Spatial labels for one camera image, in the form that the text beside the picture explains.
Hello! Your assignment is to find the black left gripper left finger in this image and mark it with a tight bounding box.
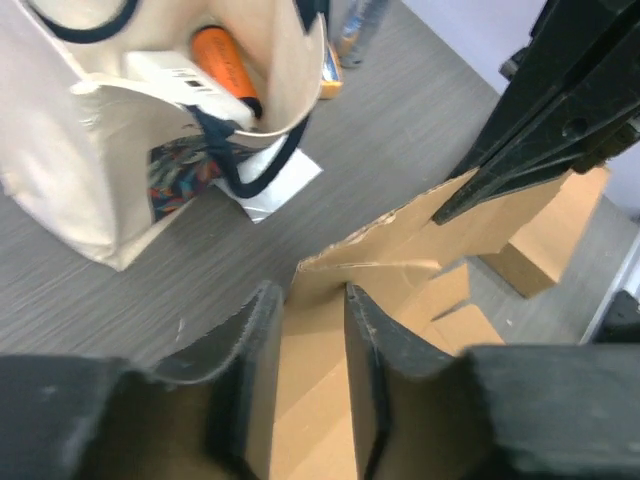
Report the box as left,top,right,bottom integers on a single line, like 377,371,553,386
1,282,283,479

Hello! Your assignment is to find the brown cardboard box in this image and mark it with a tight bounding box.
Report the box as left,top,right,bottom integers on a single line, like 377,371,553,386
480,167,609,298

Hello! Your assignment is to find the orange item in bag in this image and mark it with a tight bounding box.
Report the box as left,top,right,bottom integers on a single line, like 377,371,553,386
190,25,263,119

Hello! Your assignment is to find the silver blue drink can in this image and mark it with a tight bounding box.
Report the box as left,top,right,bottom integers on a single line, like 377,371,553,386
334,0,391,68

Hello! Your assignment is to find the spare cardboard blank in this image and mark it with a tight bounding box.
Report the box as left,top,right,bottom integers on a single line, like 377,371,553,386
269,167,569,480

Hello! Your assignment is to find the beige canvas tote bag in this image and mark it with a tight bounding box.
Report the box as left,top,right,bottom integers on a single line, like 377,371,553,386
1,1,328,270

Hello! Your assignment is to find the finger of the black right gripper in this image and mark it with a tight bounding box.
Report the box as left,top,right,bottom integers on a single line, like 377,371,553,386
433,0,639,225

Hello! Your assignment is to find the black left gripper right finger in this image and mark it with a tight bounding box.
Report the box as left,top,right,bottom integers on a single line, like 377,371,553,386
344,283,639,479

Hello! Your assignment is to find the white box in bag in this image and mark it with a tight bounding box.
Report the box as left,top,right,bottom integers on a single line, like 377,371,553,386
124,50,256,131

